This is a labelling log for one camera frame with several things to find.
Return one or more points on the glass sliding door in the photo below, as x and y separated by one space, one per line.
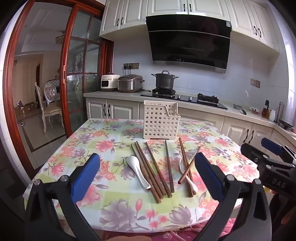
78 69

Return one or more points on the oil bottle with black top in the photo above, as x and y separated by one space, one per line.
266 112

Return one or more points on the floral tablecloth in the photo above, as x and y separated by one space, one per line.
81 139

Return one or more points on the steel thermos flask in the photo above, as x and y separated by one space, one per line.
279 111

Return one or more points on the black glass range hood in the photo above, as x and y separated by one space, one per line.
189 39

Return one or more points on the kitchen knife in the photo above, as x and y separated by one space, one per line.
240 109

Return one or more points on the ceiling chandelier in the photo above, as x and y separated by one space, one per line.
60 39

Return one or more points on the dark steel stockpot with lid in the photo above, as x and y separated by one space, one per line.
164 81

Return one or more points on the white ceramic spoon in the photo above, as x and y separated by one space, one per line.
193 189
136 166

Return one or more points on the pink patterned clothing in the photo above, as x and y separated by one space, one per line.
185 234

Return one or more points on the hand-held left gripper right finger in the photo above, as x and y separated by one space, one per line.
208 176

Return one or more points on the cardboard boxes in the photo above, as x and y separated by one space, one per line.
25 108

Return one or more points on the white wall cabinets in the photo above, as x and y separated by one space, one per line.
124 14

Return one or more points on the white base cabinets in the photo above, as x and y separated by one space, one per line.
120 111

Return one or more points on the white electric cooker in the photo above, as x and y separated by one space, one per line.
108 83

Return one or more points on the cream plastic lattice basket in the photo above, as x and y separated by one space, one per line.
157 125

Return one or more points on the small white bottle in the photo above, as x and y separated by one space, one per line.
272 115

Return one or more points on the black glass gas hob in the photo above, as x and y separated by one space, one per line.
185 97

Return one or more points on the pale stone countertop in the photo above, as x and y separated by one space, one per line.
111 93

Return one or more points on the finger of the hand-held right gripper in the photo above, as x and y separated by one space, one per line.
254 154
272 146

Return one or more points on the small red dish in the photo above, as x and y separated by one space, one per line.
254 111

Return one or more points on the silver rice cooker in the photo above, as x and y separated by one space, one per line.
129 83

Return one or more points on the dark tray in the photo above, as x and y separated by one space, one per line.
286 124

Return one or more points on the white dining chair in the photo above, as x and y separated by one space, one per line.
51 111
50 92

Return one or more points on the red wooden door frame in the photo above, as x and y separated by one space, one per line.
9 76

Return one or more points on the single wall socket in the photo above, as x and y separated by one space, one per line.
255 83

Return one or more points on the wall socket strip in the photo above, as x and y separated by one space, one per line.
131 66

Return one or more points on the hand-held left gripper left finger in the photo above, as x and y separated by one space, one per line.
86 176

